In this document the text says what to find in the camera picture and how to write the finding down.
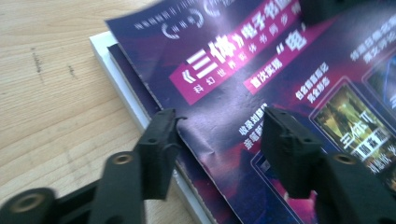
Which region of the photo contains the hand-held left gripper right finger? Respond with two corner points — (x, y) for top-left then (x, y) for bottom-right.
(261, 106), (323, 200)

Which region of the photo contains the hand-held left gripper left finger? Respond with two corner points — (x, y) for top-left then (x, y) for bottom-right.
(134, 107), (187, 200)

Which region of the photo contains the white book with picture grid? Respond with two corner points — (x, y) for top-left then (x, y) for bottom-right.
(89, 31), (217, 224)

